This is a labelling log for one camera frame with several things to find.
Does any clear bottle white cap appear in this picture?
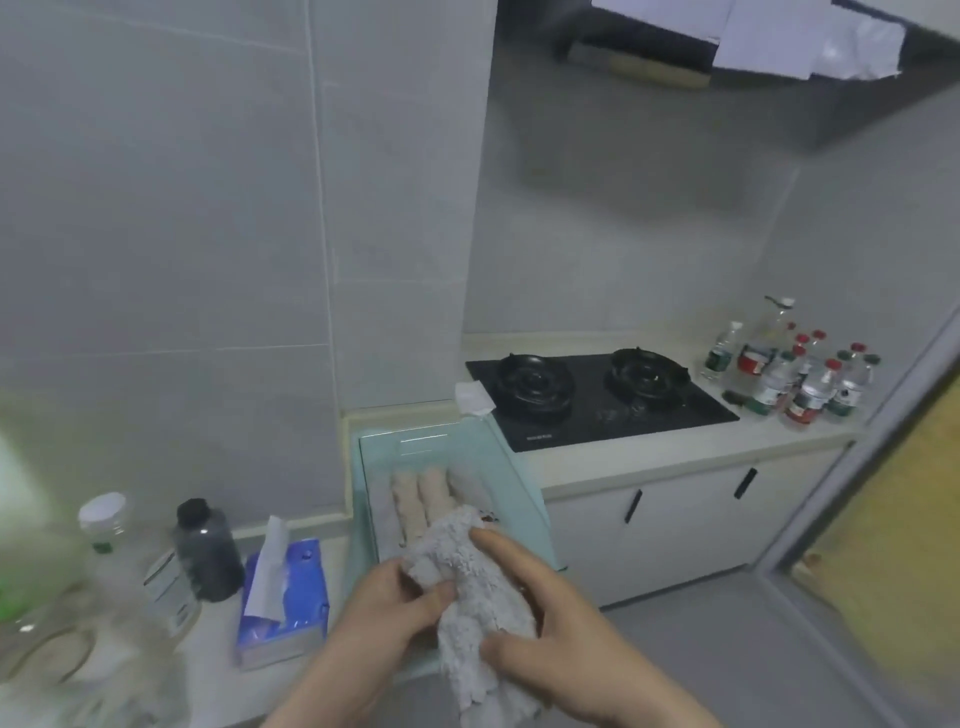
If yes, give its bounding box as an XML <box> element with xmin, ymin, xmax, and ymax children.
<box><xmin>77</xmin><ymin>492</ymin><xmax>204</xmax><ymax>654</ymax></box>

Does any person's left hand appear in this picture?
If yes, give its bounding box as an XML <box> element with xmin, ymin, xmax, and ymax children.
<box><xmin>311</xmin><ymin>558</ymin><xmax>459</xmax><ymax>714</ymax></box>

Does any tall clear glass bottle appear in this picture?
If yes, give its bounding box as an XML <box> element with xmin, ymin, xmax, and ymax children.
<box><xmin>753</xmin><ymin>294</ymin><xmax>796</xmax><ymax>354</ymax></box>

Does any black gas stove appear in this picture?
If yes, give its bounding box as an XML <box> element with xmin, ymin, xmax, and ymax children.
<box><xmin>464</xmin><ymin>348</ymin><xmax>742</xmax><ymax>454</ymax></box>

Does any black burner grate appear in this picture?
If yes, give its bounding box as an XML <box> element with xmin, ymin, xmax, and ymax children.
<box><xmin>494</xmin><ymin>354</ymin><xmax>579</xmax><ymax>415</ymax></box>
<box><xmin>605</xmin><ymin>347</ymin><xmax>693</xmax><ymax>406</ymax></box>

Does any white folded cloth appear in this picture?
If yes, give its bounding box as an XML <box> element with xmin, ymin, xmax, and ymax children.
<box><xmin>454</xmin><ymin>380</ymin><xmax>498</xmax><ymax>418</ymax></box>

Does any grey fluffy towel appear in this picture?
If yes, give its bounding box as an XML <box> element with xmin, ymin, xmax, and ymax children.
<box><xmin>447</xmin><ymin>468</ymin><xmax>500</xmax><ymax>523</ymax></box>
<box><xmin>401</xmin><ymin>506</ymin><xmax>543</xmax><ymax>728</ymax></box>

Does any range hood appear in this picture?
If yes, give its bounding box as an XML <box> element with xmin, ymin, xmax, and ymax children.
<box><xmin>494</xmin><ymin>0</ymin><xmax>960</xmax><ymax>151</ymax></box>

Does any dark bottle black cap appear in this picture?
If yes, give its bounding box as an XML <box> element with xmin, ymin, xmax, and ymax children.
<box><xmin>174</xmin><ymin>498</ymin><xmax>247</xmax><ymax>604</ymax></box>

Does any grey framed glass door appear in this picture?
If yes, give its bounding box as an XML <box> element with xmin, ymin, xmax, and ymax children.
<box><xmin>753</xmin><ymin>307</ymin><xmax>960</xmax><ymax>728</ymax></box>

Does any green cap bottle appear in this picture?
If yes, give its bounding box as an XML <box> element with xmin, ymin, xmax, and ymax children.
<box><xmin>0</xmin><ymin>577</ymin><xmax>189</xmax><ymax>728</ymax></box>

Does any pale green cutting board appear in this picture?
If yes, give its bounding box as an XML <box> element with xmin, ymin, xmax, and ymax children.
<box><xmin>0</xmin><ymin>427</ymin><xmax>69</xmax><ymax>601</ymax></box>

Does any clear bottle green label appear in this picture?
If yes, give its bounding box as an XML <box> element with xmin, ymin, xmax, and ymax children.
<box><xmin>701</xmin><ymin>320</ymin><xmax>745</xmax><ymax>384</ymax></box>

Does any cluster of red cap bottles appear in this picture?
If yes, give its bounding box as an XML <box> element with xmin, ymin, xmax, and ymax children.
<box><xmin>723</xmin><ymin>328</ymin><xmax>883</xmax><ymax>427</ymax></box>

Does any person's right hand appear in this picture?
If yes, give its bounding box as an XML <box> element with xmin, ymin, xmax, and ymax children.
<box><xmin>468</xmin><ymin>528</ymin><xmax>680</xmax><ymax>721</ymax></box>

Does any white base cabinet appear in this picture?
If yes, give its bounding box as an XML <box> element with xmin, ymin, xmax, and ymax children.
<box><xmin>543</xmin><ymin>442</ymin><xmax>856</xmax><ymax>609</ymax></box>

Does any blue white plastic packet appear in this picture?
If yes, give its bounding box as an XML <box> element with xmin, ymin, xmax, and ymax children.
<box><xmin>233</xmin><ymin>515</ymin><xmax>331</xmax><ymax>673</ymax></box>

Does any clear plastic storage bin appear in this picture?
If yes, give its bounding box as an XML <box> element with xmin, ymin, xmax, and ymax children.
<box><xmin>358</xmin><ymin>419</ymin><xmax>560</xmax><ymax>676</ymax></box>

